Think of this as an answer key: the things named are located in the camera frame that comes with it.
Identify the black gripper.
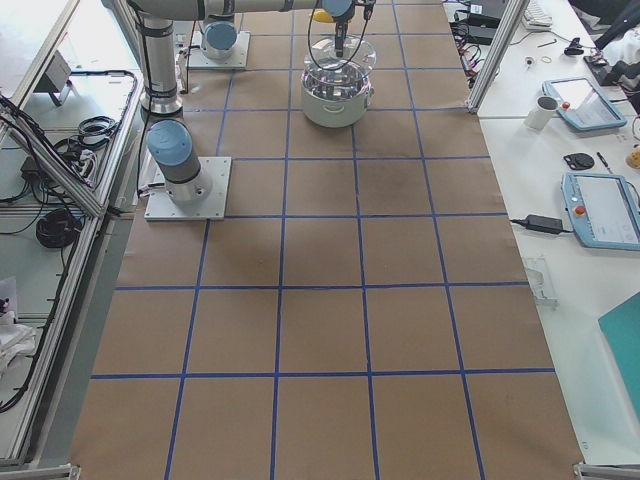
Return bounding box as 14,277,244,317
335,19,347,56

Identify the glass pot lid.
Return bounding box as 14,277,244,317
304,35,378,72

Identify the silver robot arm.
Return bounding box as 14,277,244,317
103,1,375,204
201,16,238,61

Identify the pale green electric pot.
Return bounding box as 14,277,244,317
301,64,374,128

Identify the white mug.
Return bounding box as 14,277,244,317
524,95,559,131

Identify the far blue teach pendant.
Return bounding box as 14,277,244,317
542,77,627,132

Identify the blue teach pendant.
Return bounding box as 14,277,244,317
560,172,639,251
542,77,627,132

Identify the black power adapter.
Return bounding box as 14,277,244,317
525,214,572,235

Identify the near blue teach pendant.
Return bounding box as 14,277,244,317
560,172,639,251

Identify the teal board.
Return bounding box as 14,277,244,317
599,294,639,399

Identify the white crumpled cloth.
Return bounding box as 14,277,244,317
0,277,39,381

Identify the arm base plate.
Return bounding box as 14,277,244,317
189,31,251,70
144,157,232,221

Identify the coiled black cable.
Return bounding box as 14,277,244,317
35,207,84,251

